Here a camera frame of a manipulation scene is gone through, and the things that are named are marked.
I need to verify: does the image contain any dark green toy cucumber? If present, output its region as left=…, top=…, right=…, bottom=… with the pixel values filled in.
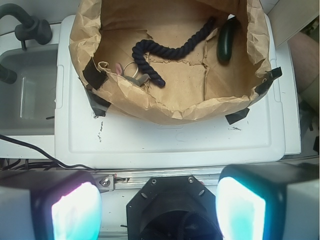
left=216, top=16, right=240, bottom=65

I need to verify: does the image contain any aluminium extrusion rail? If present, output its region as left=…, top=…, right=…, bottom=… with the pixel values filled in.
left=91, top=166, right=224, bottom=193

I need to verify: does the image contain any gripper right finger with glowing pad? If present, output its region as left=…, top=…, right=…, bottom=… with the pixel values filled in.
left=215, top=163, right=320, bottom=240

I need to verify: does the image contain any black thin cable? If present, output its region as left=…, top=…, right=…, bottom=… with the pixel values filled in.
left=0, top=134, right=97, bottom=173

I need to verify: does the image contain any grey toy sink basin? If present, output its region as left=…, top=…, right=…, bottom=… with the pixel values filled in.
left=0, top=44, right=58, bottom=136

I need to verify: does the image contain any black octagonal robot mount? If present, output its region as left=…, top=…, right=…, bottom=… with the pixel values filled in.
left=126, top=176, right=223, bottom=240

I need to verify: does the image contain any crumpled brown paper bag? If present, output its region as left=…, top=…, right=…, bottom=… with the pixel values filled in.
left=69, top=0, right=272, bottom=125

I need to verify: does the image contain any black toy faucet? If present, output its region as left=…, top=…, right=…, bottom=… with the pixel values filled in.
left=0, top=3, right=53, bottom=85

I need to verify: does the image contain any grey plush mouse toy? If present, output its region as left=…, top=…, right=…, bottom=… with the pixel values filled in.
left=115, top=61, right=150, bottom=87

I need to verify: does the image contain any dark blue twisted rope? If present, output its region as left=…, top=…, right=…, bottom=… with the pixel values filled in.
left=131, top=16, right=217, bottom=88

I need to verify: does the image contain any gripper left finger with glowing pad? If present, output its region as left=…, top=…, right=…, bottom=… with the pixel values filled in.
left=0, top=170, right=102, bottom=240

